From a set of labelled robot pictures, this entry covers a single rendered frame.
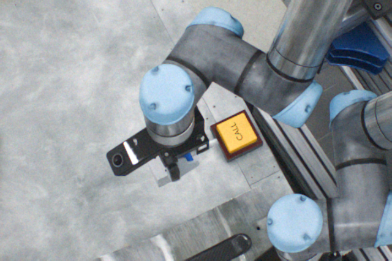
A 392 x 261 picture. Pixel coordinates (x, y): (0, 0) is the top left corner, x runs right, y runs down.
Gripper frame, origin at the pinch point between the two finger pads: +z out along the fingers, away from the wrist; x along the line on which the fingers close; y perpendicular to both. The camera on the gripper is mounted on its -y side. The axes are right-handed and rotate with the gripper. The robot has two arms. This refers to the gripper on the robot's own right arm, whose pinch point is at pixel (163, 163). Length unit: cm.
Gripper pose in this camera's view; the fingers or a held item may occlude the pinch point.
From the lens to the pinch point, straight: 140.7
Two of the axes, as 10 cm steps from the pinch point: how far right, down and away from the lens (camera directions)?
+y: 9.0, -4.3, 1.3
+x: -4.4, -8.5, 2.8
